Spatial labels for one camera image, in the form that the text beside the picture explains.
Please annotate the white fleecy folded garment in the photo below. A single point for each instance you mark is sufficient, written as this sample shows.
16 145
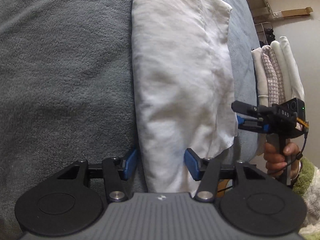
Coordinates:
281 62

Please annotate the person's right hand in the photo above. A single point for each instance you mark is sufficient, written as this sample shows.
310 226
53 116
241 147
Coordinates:
272 157

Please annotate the black rack with dark items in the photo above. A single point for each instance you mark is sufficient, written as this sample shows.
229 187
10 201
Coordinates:
266 33

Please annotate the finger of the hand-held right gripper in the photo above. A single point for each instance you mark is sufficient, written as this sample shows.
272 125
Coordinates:
240 121
243 107

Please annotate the long flat cardboard box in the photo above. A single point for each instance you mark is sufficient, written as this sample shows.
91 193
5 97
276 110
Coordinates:
292 13

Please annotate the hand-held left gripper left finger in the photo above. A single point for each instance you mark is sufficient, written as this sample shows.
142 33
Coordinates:
130 163

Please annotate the pink checked folded garment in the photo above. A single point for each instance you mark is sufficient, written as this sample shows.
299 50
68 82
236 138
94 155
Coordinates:
272 80

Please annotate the white smooth folded garment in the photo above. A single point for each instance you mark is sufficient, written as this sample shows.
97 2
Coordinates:
293 75

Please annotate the white button shirt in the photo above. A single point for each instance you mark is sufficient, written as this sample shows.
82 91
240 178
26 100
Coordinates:
175 80

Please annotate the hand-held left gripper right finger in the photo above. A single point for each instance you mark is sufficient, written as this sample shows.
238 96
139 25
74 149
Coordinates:
191 165

